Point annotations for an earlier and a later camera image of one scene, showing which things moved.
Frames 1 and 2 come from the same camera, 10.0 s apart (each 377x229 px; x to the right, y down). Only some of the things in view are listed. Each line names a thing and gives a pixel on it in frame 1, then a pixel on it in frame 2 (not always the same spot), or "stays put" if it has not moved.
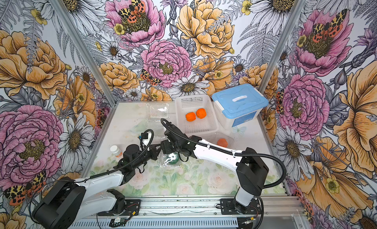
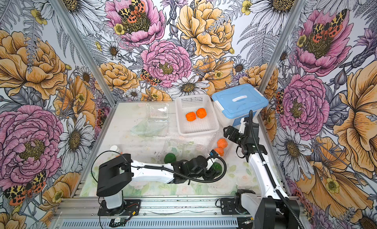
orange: (191, 116) stays put
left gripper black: (154, 152) to (210, 174)
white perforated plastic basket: (195, 113) stays put
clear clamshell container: (221, 139) stays put
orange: (201, 113) stays put
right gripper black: (165, 146) to (230, 128)
